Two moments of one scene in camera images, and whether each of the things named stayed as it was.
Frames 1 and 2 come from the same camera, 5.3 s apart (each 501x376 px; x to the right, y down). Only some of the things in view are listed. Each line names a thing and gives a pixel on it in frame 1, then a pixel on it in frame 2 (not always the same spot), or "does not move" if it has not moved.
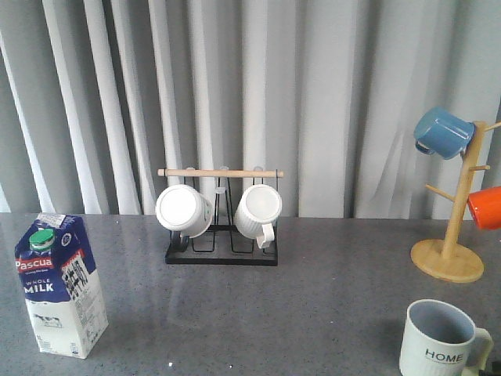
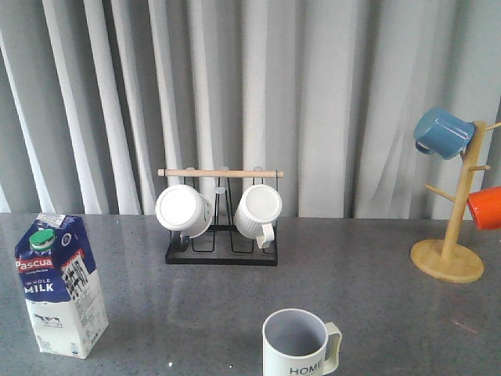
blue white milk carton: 61,285 does not move
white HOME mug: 439,340 → 297,342
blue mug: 444,132 does not move
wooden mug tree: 442,258 does not move
